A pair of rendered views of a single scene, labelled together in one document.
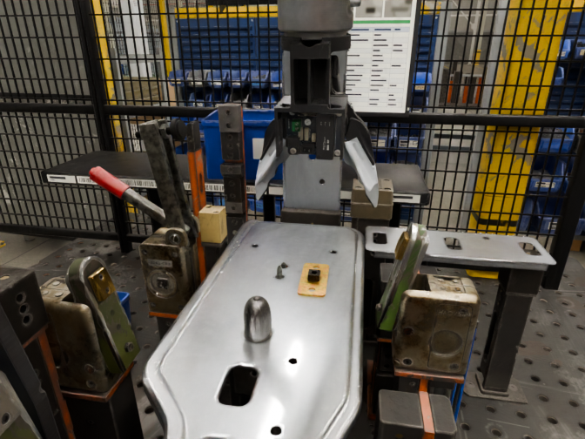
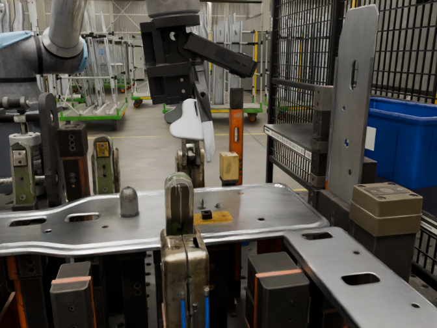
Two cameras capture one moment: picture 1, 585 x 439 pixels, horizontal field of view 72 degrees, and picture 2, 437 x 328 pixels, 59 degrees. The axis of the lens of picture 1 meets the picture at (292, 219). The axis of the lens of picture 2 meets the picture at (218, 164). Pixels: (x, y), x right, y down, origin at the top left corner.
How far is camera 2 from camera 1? 67 cm
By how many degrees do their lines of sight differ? 65
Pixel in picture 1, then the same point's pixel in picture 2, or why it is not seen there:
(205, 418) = (57, 215)
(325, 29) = (149, 13)
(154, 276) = not seen: hidden behind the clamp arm
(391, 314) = not seen: hidden behind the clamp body
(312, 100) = (153, 62)
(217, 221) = (222, 162)
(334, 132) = (158, 85)
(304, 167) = (341, 153)
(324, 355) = (112, 234)
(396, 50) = not seen: outside the picture
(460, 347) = (168, 306)
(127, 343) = (104, 186)
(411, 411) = (70, 274)
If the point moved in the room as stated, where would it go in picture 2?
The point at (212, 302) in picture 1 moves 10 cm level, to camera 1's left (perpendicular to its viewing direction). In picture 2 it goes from (155, 196) to (145, 181)
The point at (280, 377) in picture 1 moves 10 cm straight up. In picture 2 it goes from (89, 226) to (83, 165)
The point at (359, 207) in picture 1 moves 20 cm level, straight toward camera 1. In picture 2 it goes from (354, 208) to (235, 218)
